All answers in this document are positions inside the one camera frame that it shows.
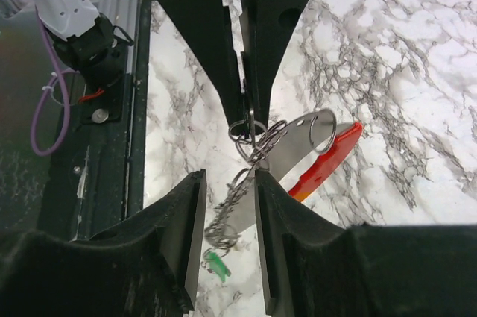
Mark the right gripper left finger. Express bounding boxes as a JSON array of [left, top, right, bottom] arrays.
[[1, 170, 207, 316]]

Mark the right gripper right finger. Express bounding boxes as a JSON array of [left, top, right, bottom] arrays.
[[255, 171, 476, 316]]

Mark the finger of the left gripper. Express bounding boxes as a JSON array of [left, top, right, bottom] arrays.
[[157, 0, 245, 125], [240, 0, 309, 123]]

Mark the green key tag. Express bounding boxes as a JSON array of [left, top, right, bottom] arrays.
[[201, 249, 231, 283]]

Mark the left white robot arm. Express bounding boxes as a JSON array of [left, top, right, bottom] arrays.
[[34, 0, 308, 136]]

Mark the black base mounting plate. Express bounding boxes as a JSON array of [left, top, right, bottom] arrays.
[[1, 0, 152, 240]]

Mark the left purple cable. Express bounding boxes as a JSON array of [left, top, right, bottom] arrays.
[[29, 7, 81, 157]]

